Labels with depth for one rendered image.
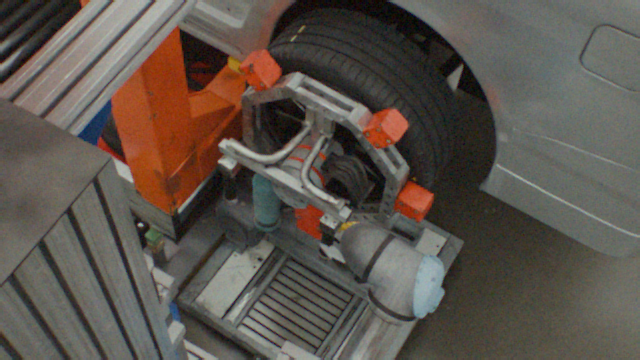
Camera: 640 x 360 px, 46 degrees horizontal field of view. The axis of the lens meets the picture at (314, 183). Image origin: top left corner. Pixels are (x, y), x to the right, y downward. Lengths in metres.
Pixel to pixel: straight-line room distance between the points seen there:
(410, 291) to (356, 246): 0.15
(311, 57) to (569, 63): 0.67
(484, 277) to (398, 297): 1.58
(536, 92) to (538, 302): 1.31
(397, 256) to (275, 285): 1.41
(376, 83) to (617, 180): 0.69
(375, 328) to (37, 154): 0.93
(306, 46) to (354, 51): 0.14
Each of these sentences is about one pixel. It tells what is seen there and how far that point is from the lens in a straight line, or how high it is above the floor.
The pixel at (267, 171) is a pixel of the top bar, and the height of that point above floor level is 0.98.
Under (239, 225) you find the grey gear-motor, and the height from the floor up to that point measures 0.38.
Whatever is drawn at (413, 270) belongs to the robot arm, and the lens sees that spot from 1.56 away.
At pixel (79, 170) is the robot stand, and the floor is 2.03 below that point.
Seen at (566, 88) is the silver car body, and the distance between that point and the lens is 1.97.
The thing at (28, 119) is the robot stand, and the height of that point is 2.03.
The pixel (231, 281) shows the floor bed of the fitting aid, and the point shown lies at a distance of 2.92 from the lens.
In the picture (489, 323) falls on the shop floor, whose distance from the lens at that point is 3.05.
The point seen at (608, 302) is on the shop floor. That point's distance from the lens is 3.25.
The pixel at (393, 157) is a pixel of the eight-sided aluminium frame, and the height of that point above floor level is 1.00.
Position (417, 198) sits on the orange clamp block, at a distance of 2.19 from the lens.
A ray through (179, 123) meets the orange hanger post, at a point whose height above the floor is 0.93.
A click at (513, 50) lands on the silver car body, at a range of 1.96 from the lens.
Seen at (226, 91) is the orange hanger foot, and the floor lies 0.68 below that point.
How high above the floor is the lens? 2.73
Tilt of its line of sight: 58 degrees down
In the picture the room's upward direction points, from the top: 5 degrees clockwise
